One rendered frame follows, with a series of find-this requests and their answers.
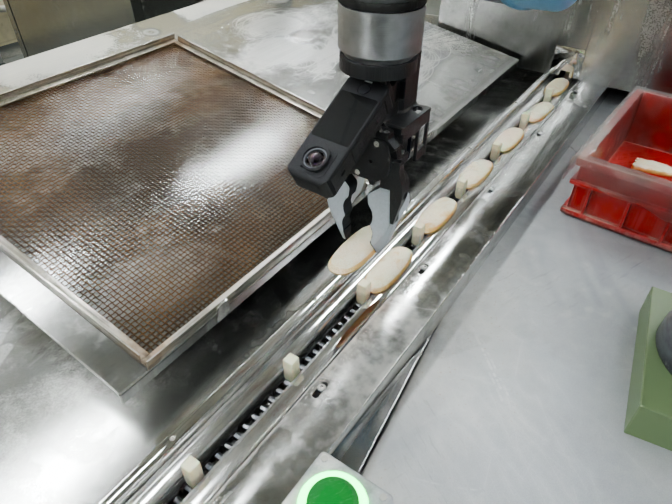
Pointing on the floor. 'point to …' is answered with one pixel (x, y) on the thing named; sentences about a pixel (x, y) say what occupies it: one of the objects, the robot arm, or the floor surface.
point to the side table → (533, 370)
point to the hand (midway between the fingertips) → (358, 238)
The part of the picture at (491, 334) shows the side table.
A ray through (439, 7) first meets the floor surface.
